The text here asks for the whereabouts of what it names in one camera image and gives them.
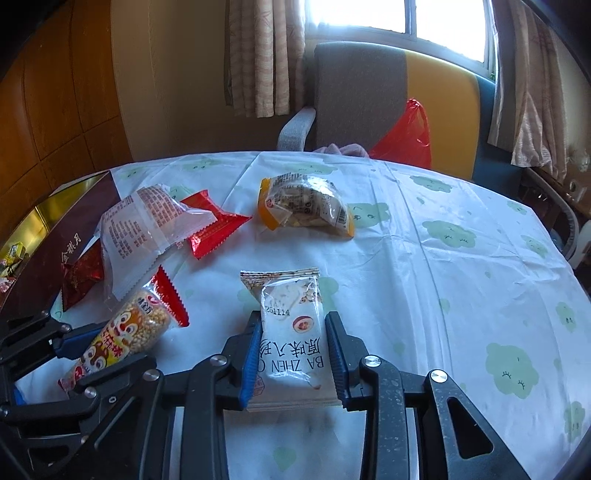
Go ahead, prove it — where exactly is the brown cardboard box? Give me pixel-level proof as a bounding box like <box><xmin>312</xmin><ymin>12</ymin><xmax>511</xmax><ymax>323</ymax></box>
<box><xmin>566</xmin><ymin>152</ymin><xmax>591</xmax><ymax>204</ymax></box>

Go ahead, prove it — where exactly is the window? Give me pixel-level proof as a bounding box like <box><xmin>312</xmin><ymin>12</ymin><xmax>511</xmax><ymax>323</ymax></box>
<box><xmin>302</xmin><ymin>0</ymin><xmax>497</xmax><ymax>77</ymax></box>

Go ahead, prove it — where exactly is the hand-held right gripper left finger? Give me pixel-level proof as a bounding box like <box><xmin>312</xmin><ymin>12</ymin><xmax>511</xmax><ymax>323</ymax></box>
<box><xmin>92</xmin><ymin>311</ymin><xmax>265</xmax><ymax>480</ymax></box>

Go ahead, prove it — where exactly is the puffed rice bar packet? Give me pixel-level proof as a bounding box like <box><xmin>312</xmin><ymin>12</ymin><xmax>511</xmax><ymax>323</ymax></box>
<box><xmin>58</xmin><ymin>265</ymin><xmax>190</xmax><ymax>393</ymax></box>

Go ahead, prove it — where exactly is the bright red zigzag-edged packet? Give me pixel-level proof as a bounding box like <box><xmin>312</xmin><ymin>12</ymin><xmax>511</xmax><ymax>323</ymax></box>
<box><xmin>178</xmin><ymin>191</ymin><xmax>253</xmax><ymax>262</ymax></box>

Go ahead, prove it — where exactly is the yellow black snack packet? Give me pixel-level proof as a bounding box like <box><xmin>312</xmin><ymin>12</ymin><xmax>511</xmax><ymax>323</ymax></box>
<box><xmin>0</xmin><ymin>242</ymin><xmax>29</xmax><ymax>278</ymax></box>

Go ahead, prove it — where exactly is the wooden wardrobe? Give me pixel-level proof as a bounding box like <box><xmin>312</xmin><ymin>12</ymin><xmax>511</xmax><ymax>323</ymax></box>
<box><xmin>0</xmin><ymin>0</ymin><xmax>132</xmax><ymax>241</ymax></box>

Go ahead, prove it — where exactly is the clear bread packet red print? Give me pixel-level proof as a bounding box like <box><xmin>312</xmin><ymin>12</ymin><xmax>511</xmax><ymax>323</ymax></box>
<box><xmin>95</xmin><ymin>184</ymin><xmax>218</xmax><ymax>304</ymax></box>

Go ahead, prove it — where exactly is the pink cloth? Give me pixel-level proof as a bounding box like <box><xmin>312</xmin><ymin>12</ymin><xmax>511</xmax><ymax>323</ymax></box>
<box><xmin>314</xmin><ymin>142</ymin><xmax>370</xmax><ymax>159</ymax></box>

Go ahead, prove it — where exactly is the white cake packet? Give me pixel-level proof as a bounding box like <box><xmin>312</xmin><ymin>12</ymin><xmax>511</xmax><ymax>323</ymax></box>
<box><xmin>240</xmin><ymin>268</ymin><xmax>341</xmax><ymax>411</ymax></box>

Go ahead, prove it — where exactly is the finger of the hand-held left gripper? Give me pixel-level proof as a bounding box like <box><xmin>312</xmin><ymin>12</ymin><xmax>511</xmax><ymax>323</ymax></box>
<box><xmin>0</xmin><ymin>311</ymin><xmax>108</xmax><ymax>366</ymax></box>
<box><xmin>0</xmin><ymin>364</ymin><xmax>163</xmax><ymax>426</ymax></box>

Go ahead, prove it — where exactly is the red plastic bag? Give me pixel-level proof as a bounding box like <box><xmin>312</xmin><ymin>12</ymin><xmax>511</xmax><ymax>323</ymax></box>
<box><xmin>369</xmin><ymin>98</ymin><xmax>433</xmax><ymax>169</ymax></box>

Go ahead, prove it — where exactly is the orange-edged clear pastry packet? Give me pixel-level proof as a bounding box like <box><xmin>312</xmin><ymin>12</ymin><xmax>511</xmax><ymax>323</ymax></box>
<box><xmin>257</xmin><ymin>173</ymin><xmax>357</xmax><ymax>240</ymax></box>

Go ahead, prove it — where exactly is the gold-lined brown tin box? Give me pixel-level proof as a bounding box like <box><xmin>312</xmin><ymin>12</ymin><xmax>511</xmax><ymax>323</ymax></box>
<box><xmin>0</xmin><ymin>171</ymin><xmax>123</xmax><ymax>324</ymax></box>

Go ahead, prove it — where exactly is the cloud print tablecloth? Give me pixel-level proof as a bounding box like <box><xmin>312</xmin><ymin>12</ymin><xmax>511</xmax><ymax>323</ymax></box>
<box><xmin>14</xmin><ymin>150</ymin><xmax>587</xmax><ymax>480</ymax></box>

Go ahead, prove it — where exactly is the grey yellow blue sofa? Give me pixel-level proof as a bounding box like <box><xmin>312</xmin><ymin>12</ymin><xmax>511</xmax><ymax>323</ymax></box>
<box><xmin>277</xmin><ymin>41</ymin><xmax>578</xmax><ymax>269</ymax></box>

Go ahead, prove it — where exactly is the beige patterned curtain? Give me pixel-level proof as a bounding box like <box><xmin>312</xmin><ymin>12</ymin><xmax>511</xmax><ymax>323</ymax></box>
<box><xmin>225</xmin><ymin>0</ymin><xmax>305</xmax><ymax>119</ymax></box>
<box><xmin>487</xmin><ymin>0</ymin><xmax>573</xmax><ymax>182</ymax></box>

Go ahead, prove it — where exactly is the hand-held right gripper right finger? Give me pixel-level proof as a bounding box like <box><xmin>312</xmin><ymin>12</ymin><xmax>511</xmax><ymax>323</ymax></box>
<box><xmin>324</xmin><ymin>312</ymin><xmax>533</xmax><ymax>480</ymax></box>

